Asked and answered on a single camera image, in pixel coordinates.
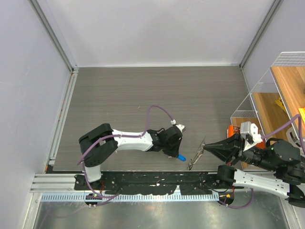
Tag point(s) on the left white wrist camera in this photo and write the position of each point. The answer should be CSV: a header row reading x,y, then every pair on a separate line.
x,y
181,127

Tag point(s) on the white device on shelf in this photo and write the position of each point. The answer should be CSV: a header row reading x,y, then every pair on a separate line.
x,y
292,137

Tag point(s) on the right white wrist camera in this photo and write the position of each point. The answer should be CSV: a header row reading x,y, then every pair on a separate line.
x,y
250,133

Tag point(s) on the orange snack box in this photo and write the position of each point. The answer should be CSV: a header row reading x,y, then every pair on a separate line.
x,y
232,130

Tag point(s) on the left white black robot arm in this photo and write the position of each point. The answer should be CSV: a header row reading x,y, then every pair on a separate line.
x,y
100,143

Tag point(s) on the white wire shelf rack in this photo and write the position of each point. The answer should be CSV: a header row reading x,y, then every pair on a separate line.
x,y
276,98

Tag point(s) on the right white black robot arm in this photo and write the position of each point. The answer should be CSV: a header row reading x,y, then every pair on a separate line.
x,y
279,158

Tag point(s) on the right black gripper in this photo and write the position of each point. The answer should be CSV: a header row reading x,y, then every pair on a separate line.
x,y
228,150

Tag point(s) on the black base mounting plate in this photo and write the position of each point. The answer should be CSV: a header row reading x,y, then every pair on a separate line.
x,y
162,183

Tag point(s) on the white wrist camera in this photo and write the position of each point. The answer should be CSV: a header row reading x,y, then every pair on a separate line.
x,y
250,133
181,127

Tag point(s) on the yellow packet on shelf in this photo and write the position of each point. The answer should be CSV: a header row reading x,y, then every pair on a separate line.
x,y
280,103

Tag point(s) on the white slotted cable duct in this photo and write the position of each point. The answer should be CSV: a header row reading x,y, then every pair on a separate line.
x,y
90,197

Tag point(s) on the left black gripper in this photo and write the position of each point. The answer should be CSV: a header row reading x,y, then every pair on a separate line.
x,y
175,152

